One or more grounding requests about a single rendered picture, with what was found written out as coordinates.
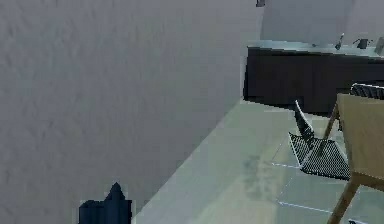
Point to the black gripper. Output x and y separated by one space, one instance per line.
106 210

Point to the black kitchen cabinet pale worktop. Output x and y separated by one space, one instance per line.
300 76

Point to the grey box-shaped appliance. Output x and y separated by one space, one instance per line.
380 46

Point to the black kettle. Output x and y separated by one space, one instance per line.
362 43

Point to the light wooden table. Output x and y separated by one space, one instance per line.
365 133

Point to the dark grey wall fixture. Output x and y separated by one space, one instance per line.
260 3

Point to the dark slim bottle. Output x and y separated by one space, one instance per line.
339 42

